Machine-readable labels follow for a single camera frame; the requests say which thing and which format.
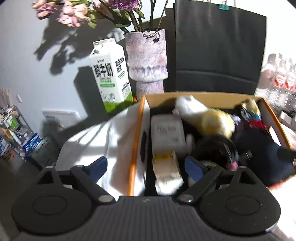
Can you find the small yellow white box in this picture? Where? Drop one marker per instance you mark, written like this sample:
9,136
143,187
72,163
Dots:
167,173

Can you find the navy zip pouch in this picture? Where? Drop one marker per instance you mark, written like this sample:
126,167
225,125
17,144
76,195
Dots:
258,152

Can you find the yellow white plush toy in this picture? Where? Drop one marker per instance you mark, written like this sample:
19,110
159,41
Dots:
207,121

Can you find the dark waste bin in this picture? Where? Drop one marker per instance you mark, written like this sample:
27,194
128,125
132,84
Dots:
45,154

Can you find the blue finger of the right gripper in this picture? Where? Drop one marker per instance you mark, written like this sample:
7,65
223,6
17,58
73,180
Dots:
286,154

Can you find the water bottle pack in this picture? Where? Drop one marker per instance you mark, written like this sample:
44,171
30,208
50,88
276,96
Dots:
277,83

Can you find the white flat box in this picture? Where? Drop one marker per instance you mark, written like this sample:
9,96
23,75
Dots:
65,119

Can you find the purple textured vase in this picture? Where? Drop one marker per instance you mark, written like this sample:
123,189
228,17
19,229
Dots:
147,60

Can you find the purple flower bouquet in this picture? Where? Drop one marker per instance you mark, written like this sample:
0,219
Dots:
75,13

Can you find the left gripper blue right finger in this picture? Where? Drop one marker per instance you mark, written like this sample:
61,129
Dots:
204,178

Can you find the white green milk carton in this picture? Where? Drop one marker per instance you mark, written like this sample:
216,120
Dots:
108,64

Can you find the black paper bag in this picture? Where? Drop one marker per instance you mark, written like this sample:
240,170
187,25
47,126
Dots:
218,49

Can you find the white plastic container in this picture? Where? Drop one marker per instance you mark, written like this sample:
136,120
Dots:
168,134

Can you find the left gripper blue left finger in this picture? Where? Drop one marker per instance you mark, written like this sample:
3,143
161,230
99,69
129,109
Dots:
85,181

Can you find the wire storage shelf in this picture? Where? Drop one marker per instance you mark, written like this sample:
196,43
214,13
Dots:
16,130

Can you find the small colourful figurine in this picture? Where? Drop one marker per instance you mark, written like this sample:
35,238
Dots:
249,113

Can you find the blue white carton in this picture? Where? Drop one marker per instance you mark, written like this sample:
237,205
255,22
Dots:
31,144

